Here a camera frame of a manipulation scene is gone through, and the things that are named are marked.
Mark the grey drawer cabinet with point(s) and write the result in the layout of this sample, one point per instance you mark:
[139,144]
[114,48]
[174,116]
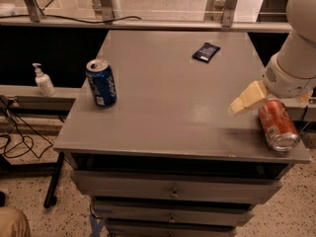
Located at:
[167,159]

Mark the dark blue snack packet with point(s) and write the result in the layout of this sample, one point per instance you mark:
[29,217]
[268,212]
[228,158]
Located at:
[206,52]

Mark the black metal stand leg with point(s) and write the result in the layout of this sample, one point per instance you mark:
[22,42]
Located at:
[50,198]

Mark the metal frame post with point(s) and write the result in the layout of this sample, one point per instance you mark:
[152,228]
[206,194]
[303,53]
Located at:
[34,10]
[107,10]
[228,13]

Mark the white pump sanitizer bottle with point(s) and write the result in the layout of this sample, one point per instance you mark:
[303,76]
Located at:
[43,81]

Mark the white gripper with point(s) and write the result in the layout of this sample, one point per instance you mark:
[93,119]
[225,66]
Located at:
[285,82]

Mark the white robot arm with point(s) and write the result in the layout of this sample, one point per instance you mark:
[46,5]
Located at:
[290,73]

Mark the blue Pepsi can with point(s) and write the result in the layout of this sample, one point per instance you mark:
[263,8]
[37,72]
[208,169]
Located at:
[102,82]

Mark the orange soda can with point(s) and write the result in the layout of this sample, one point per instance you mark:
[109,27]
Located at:
[279,130]

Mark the tan object bottom left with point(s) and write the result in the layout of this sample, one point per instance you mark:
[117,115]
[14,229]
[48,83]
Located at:
[13,223]

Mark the metal frame post right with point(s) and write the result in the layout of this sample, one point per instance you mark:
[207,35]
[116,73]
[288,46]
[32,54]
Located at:
[228,13]

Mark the metal frame post middle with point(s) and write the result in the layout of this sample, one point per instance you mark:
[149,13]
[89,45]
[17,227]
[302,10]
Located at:
[107,10]

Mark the blue tape on floor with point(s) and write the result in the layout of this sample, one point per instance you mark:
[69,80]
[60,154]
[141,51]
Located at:
[96,226]

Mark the metal frame post left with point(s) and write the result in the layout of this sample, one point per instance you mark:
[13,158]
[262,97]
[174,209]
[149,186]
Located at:
[34,10]

